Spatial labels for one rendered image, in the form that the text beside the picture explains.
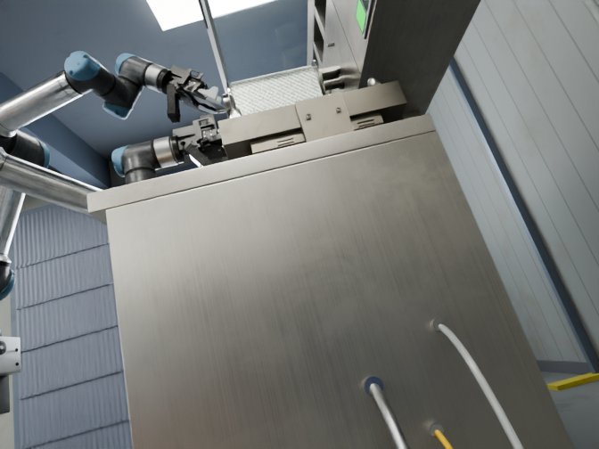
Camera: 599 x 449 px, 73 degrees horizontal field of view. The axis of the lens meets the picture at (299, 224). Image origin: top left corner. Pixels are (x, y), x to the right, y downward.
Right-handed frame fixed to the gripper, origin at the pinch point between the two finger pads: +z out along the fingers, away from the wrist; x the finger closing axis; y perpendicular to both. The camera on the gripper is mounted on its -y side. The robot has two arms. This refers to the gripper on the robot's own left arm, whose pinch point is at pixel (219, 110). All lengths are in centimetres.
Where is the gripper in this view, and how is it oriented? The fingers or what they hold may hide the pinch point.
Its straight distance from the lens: 125.2
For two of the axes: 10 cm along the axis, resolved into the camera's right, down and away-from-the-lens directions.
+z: 9.1, 4.0, -1.4
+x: 0.1, 3.3, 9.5
